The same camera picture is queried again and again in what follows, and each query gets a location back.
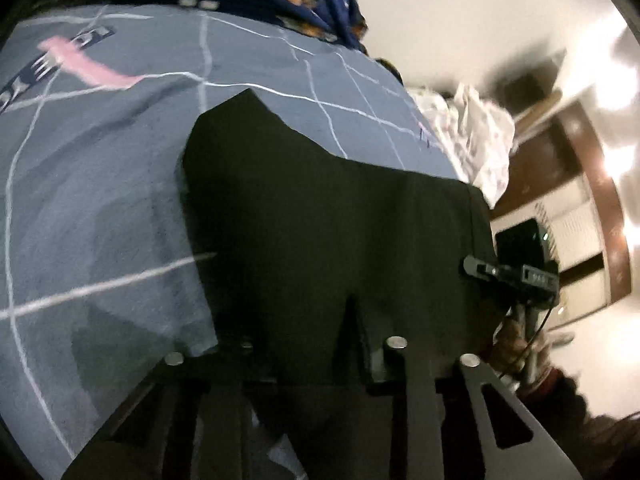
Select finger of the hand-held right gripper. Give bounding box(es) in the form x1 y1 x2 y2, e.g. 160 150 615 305
462 255 502 282

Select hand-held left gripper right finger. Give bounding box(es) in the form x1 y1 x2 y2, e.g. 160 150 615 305
360 335 583 480

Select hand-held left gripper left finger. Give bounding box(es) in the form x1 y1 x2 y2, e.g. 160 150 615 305
62 337 261 480

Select white patterned crumpled cloth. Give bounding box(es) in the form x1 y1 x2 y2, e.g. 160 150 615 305
405 84 517 208

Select brown wooden door frame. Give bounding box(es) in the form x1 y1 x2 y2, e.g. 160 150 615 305
489 100 632 313

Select black pants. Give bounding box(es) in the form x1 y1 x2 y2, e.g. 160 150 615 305
179 88 502 480

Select black cable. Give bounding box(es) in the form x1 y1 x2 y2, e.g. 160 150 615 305
500 302 557 378

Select person's right hand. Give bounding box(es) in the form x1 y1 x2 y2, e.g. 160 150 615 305
487 316 553 388

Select blue plaid bed sheet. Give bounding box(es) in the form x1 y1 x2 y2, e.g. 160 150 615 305
0 2 468 480

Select person's right forearm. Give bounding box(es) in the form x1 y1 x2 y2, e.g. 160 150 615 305
517 367 640 480

